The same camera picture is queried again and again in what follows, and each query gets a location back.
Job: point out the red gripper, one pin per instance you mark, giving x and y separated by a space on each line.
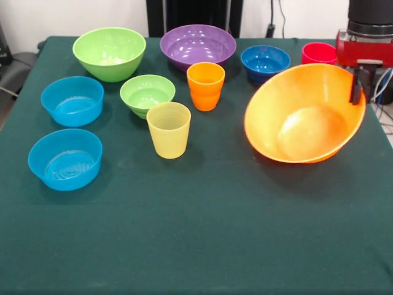
362 50

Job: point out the dark green tablecloth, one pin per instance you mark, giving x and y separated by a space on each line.
196 215

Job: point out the dark blue bowl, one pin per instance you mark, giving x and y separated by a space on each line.
265 63

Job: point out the large orange bowl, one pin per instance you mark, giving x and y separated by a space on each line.
304 116

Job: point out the red cup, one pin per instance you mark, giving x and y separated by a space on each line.
319 55

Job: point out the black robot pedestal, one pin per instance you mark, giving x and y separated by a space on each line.
196 12

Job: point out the orange cup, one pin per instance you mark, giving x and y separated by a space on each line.
205 92

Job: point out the light blue bowl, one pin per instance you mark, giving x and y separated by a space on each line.
72 103
65 163

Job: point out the black office chair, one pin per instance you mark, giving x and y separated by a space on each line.
21 66

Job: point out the yellow cup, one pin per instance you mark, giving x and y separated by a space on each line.
169 135

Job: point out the small green bowl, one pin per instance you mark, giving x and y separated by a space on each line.
147 95

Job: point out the large green bowl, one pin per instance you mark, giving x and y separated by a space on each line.
109 55

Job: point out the purple bowl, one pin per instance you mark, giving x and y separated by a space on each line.
198 46

